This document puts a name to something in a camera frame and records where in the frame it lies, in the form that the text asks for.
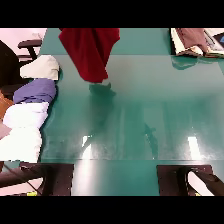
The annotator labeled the red T-shirt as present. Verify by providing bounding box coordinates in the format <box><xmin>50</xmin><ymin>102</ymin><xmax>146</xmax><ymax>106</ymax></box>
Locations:
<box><xmin>58</xmin><ymin>27</ymin><xmax>121</xmax><ymax>84</ymax></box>

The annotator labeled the purple garment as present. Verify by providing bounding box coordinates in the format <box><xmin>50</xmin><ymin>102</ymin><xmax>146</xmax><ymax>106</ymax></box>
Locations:
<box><xmin>12</xmin><ymin>78</ymin><xmax>57</xmax><ymax>105</ymax></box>

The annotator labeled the cream garment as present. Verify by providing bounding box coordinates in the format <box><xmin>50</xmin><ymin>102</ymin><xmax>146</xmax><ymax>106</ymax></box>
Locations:
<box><xmin>19</xmin><ymin>54</ymin><xmax>61</xmax><ymax>82</ymax></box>

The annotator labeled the white garment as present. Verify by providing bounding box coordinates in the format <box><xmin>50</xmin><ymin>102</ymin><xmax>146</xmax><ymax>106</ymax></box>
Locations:
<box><xmin>2</xmin><ymin>101</ymin><xmax>51</xmax><ymax>130</ymax></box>
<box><xmin>0</xmin><ymin>126</ymin><xmax>44</xmax><ymax>164</ymax></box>

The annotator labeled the brown garment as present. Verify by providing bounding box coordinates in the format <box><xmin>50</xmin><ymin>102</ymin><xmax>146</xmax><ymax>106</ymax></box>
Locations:
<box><xmin>175</xmin><ymin>27</ymin><xmax>211</xmax><ymax>54</ymax></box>

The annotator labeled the black chair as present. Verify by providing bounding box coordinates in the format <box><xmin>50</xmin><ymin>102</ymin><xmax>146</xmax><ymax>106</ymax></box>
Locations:
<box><xmin>0</xmin><ymin>38</ymin><xmax>43</xmax><ymax>98</ymax></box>

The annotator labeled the heap of clothes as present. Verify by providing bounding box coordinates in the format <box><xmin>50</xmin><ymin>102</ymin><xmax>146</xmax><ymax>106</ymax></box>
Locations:
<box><xmin>170</xmin><ymin>27</ymin><xmax>224</xmax><ymax>60</ymax></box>

